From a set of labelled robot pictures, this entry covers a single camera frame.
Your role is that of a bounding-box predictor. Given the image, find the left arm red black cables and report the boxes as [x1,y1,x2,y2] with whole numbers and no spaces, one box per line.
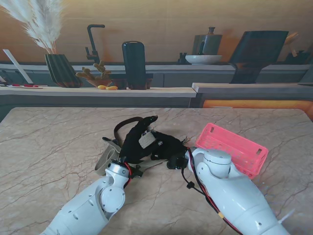
[122,161,133,189]

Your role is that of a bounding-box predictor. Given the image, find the right arm red black cables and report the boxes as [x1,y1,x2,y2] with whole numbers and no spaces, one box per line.
[180,146,242,233]

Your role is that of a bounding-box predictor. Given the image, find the arm red black cables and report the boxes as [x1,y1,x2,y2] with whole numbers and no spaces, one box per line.
[122,161,133,189]
[180,146,242,233]

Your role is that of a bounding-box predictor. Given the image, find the black kitchen faucet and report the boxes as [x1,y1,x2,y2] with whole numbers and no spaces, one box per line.
[85,24,106,65]

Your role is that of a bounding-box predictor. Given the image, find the pink plastic storage basket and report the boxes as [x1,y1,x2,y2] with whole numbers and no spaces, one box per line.
[195,122,269,181]

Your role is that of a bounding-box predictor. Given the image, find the white speckled bowl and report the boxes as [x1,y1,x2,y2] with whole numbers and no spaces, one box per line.
[184,54,223,65]

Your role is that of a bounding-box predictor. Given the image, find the dark ribbed vase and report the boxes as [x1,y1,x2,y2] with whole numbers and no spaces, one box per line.
[44,53,83,88]

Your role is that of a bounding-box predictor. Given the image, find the dark utensil holder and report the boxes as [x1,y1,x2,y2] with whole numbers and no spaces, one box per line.
[285,50,309,65]

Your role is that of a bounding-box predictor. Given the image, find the white pampas grass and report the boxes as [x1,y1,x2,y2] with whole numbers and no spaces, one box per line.
[0,0,64,55]

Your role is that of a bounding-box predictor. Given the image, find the plate with red chillies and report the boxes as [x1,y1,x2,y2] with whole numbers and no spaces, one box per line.
[6,83,44,89]

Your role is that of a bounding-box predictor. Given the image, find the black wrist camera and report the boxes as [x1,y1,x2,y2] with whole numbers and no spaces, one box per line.
[129,165,145,178]
[167,156,189,170]

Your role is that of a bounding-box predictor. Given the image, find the tall black appliance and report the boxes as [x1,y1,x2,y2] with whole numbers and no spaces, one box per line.
[112,41,154,91]

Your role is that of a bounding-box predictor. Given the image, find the dark woven belt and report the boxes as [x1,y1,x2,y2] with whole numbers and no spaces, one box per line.
[113,117,147,152]

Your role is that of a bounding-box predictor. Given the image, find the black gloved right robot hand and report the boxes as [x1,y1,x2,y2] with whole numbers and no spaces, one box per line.
[151,131,189,162]

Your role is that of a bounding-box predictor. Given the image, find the yellow wooden utensil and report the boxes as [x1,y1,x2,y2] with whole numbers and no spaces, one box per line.
[284,32,300,57]

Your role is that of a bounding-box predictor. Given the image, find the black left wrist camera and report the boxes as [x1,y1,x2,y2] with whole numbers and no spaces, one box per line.
[129,165,145,178]

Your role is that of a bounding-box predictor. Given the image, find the white slanted board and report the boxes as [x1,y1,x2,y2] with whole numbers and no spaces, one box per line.
[2,48,33,84]

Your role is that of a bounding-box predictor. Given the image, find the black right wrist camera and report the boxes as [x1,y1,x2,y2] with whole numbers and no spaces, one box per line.
[167,156,189,170]

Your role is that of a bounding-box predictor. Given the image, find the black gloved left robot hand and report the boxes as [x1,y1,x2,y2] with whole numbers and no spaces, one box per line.
[119,115,159,164]

